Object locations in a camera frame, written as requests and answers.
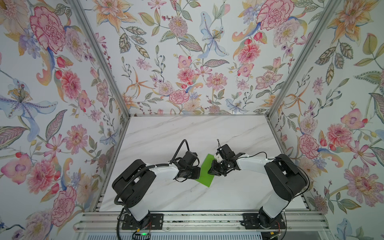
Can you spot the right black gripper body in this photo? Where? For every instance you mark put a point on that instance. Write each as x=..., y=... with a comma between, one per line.
x=224, y=165

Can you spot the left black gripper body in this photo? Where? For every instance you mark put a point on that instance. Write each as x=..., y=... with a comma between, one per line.
x=188, y=174

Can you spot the green square paper sheet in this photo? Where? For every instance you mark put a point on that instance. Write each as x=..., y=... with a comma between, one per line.
x=205, y=178

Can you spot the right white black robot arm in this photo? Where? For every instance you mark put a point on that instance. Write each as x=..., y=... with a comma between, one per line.
x=287, y=179

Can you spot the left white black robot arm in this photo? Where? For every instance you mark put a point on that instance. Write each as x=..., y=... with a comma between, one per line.
x=134, y=182

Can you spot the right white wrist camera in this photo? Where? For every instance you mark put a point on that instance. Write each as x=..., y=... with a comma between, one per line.
x=218, y=157

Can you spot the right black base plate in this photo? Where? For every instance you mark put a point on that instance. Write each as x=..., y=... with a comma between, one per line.
x=256, y=221

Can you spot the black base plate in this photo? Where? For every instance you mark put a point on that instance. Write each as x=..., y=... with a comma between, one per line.
x=149, y=222
x=256, y=221

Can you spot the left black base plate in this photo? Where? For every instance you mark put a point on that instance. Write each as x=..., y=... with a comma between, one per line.
x=149, y=222

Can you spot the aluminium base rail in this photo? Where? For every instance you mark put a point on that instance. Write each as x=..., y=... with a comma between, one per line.
x=206, y=221

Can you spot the right aluminium corner post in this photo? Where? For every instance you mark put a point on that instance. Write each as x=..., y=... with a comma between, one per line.
x=303, y=56

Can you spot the aluminium corner post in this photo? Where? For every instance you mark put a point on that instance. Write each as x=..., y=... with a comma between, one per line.
x=303, y=56
x=90, y=35

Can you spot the left aluminium corner post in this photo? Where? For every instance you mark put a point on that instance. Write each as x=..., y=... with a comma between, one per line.
x=90, y=35

